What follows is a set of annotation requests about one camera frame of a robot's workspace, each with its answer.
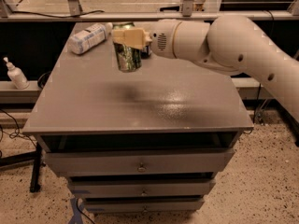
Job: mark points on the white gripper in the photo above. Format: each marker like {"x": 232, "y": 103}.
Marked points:
{"x": 163, "y": 38}

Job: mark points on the green soda can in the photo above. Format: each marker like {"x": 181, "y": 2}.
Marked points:
{"x": 128, "y": 59}

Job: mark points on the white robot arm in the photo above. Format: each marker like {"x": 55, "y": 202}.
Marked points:
{"x": 230, "y": 45}

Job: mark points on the blue Pepsi can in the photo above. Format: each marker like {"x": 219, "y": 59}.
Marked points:
{"x": 146, "y": 52}

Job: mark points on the white plastic bottle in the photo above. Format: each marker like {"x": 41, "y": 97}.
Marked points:
{"x": 89, "y": 37}

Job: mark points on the grey drawer cabinet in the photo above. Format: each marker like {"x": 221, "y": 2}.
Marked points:
{"x": 89, "y": 105}

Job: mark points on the white pump dispenser bottle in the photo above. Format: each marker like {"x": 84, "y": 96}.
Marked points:
{"x": 16, "y": 75}

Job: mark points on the top grey drawer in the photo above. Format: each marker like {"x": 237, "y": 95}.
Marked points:
{"x": 151, "y": 162}

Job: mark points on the grey drawer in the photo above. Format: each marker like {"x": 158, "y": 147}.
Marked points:
{"x": 151, "y": 162}
{"x": 151, "y": 188}
{"x": 144, "y": 205}

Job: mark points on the middle grey drawer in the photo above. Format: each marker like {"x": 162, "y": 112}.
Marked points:
{"x": 151, "y": 188}

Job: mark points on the bottom grey drawer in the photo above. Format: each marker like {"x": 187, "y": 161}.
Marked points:
{"x": 144, "y": 205}

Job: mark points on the upper metal frame rail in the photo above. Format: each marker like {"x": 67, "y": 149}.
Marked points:
{"x": 263, "y": 15}

